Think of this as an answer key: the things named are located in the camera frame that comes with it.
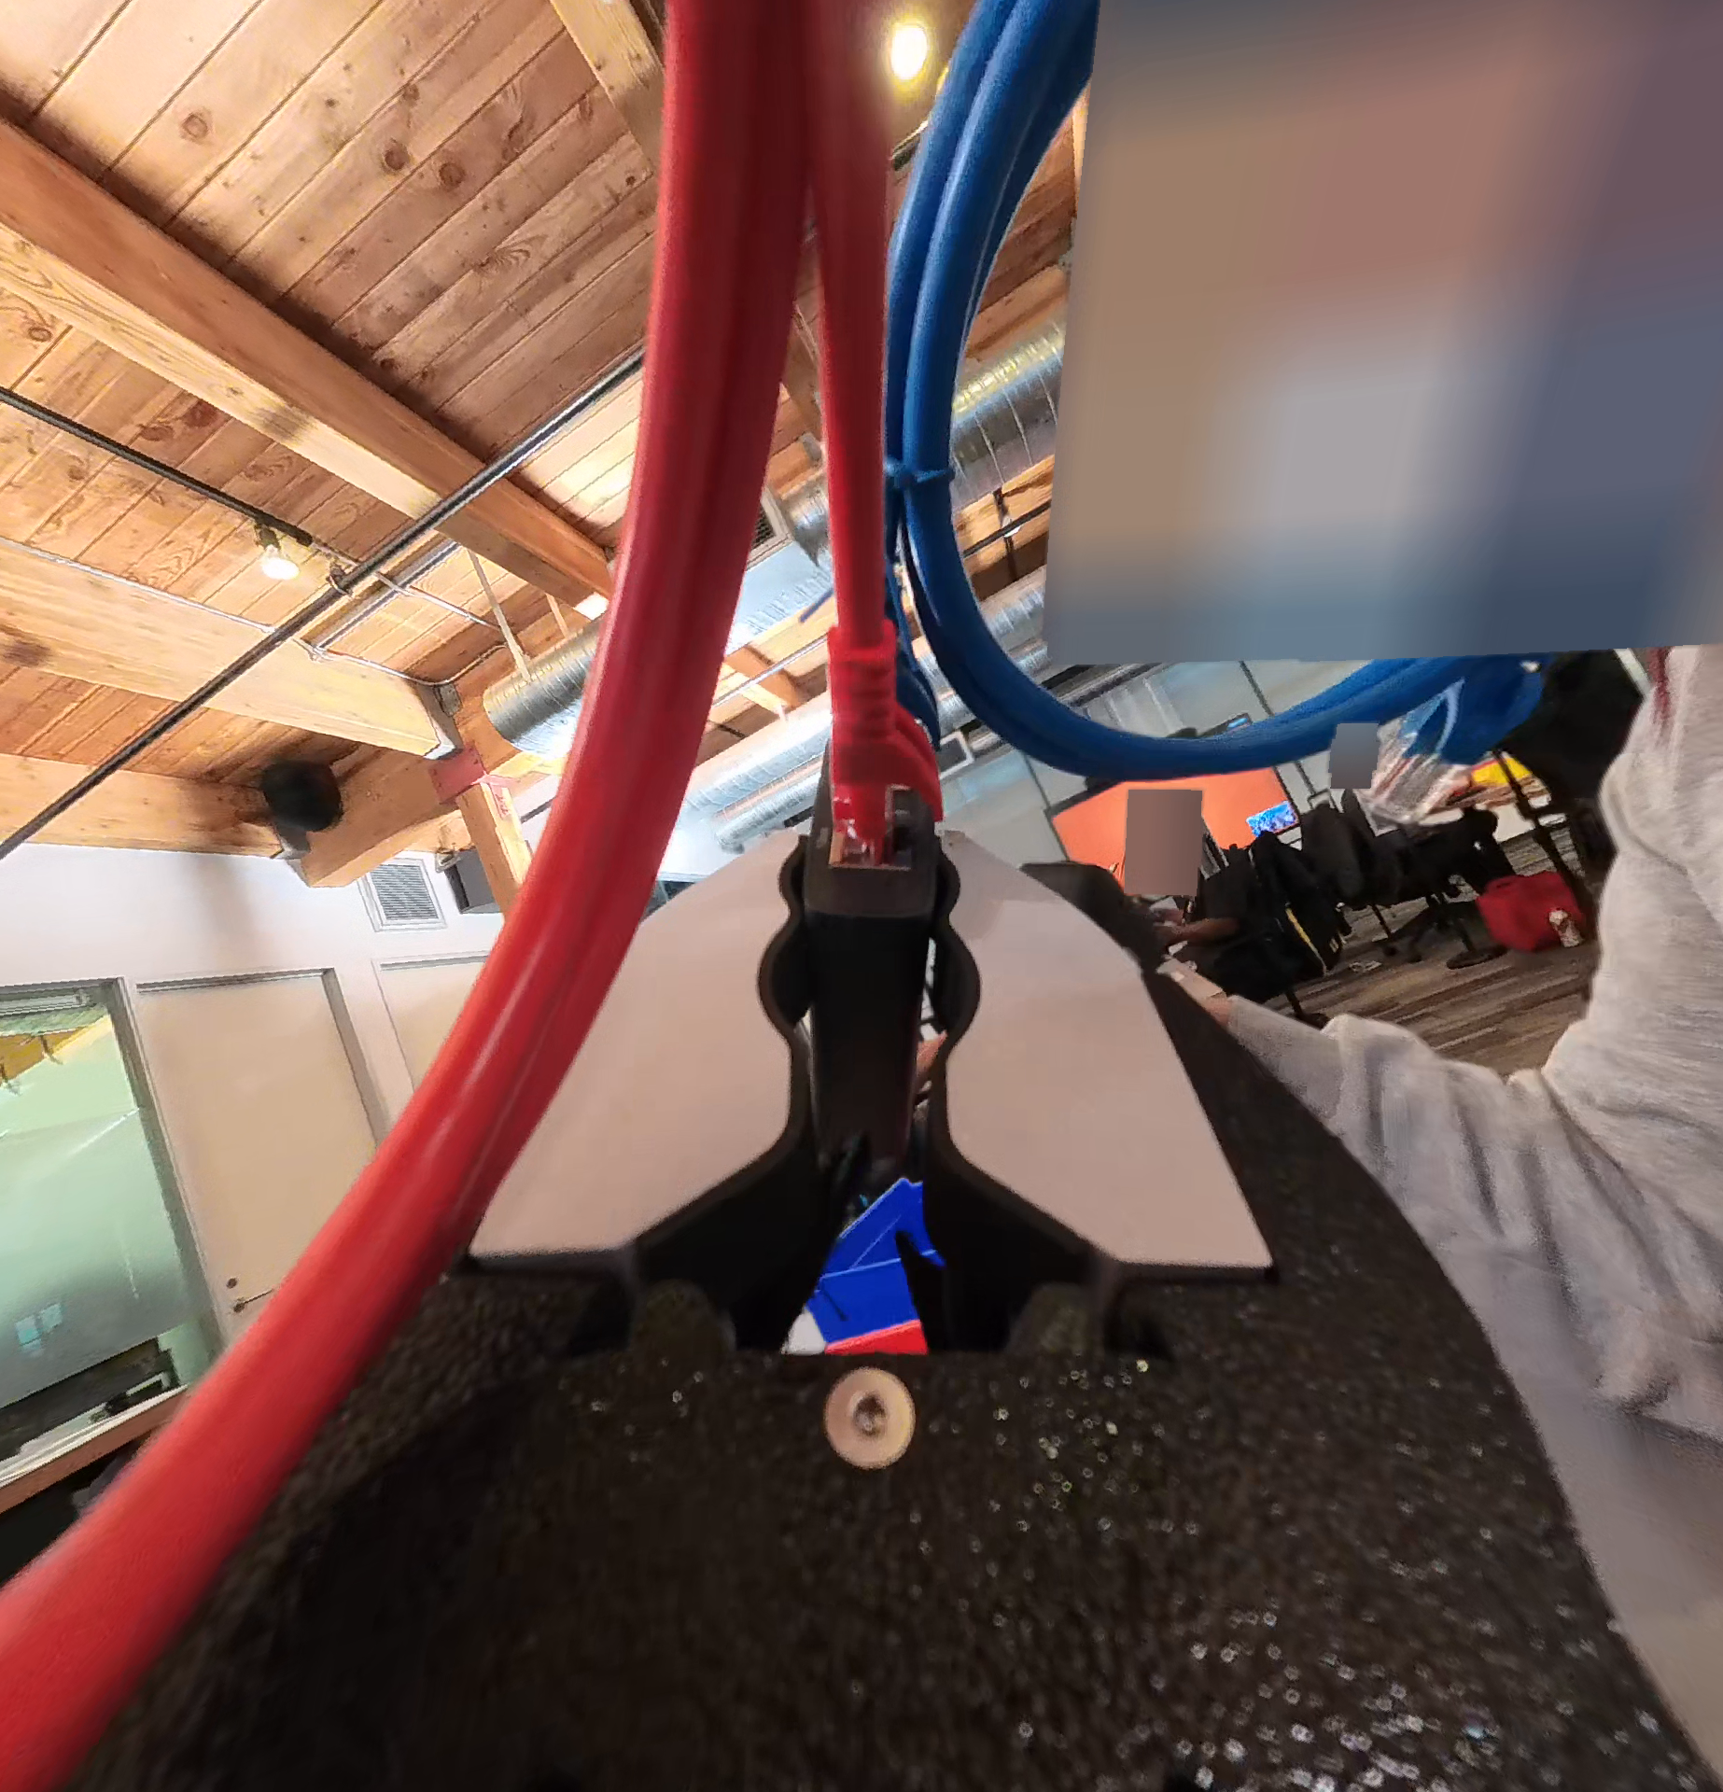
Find metal ceiling pipe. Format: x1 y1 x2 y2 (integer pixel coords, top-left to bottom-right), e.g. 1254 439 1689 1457
0 350 647 883

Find black office chair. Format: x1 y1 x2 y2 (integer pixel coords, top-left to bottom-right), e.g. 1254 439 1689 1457
1345 804 1506 968

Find wooden beam red signs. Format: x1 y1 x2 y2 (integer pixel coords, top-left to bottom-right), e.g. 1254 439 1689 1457
428 755 533 918

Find blue plastic bin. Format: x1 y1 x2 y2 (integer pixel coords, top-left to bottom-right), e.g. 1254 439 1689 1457
808 1176 932 1324

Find red bag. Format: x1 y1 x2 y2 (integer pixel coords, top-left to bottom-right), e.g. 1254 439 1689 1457
1475 870 1595 956

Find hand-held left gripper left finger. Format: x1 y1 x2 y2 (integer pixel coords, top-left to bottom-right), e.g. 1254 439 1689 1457
463 837 818 1356

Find black dome fixture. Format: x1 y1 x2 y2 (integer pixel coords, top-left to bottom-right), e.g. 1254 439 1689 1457
255 757 345 858

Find black ethernet adapter box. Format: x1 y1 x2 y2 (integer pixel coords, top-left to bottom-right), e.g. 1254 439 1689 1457
800 755 942 1163

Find red ethernet cable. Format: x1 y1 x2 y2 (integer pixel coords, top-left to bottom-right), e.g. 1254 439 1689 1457
0 0 942 1771

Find person's right forearm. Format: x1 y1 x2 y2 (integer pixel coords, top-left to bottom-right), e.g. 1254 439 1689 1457
1219 994 1647 1374

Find orange display screen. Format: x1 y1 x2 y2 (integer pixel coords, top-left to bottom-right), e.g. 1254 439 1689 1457
1051 761 1305 875

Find person's grey sweatshirt torso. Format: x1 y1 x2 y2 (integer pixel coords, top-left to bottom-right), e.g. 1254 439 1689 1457
1532 646 1723 1792

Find large silver duct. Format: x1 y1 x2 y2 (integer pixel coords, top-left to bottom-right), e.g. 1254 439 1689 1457
479 616 612 763

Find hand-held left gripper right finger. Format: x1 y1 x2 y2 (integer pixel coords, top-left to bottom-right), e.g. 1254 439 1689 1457
926 832 1278 1356

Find silver spiral duct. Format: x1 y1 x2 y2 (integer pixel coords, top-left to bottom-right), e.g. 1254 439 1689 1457
687 559 1053 856
785 328 1066 561

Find wooden edged background table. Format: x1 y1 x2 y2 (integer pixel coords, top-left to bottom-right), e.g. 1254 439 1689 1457
0 1386 192 1534

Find white door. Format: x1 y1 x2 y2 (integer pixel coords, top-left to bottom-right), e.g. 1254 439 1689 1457
374 956 492 1093
134 968 388 1351

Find white wall vent grille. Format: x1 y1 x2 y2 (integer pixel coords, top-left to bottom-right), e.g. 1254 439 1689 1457
359 856 449 931

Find blue ethernet cable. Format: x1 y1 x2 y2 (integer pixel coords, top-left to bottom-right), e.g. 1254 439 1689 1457
883 0 1548 828

